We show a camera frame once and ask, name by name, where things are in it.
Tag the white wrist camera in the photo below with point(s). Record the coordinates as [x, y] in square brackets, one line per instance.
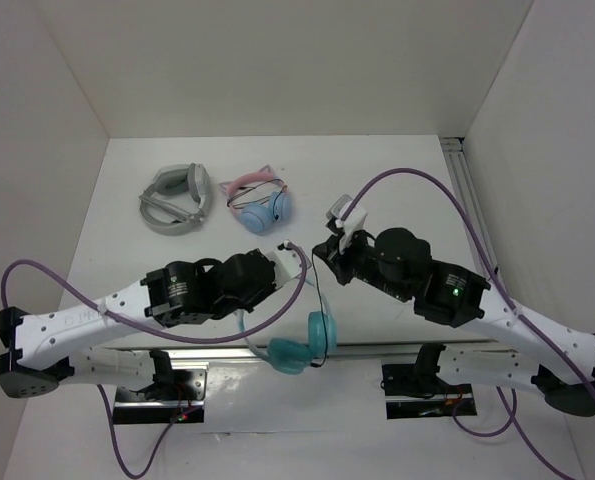
[344, 219]
[287, 263]

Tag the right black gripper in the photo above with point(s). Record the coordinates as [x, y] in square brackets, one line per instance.
[329, 251]

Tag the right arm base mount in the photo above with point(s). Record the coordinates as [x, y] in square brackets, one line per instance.
[414, 391]

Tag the aluminium front rail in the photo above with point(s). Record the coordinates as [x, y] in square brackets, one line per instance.
[342, 352]

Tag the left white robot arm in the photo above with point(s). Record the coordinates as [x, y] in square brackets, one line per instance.
[45, 351]

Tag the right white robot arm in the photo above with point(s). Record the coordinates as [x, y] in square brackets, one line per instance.
[541, 356]

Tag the grey white headphones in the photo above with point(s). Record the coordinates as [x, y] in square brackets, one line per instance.
[177, 200]

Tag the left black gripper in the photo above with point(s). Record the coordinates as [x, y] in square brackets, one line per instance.
[265, 291]

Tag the pink blue cat-ear headphones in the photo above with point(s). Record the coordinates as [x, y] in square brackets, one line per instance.
[262, 215]

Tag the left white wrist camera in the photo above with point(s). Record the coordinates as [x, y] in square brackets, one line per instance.
[287, 263]

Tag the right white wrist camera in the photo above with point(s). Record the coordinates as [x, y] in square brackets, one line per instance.
[344, 219]

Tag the aluminium side rail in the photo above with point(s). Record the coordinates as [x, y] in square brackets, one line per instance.
[464, 190]

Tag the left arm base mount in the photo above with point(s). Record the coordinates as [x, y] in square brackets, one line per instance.
[177, 395]

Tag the teal cat-ear headphones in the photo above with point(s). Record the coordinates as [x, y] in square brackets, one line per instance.
[291, 357]

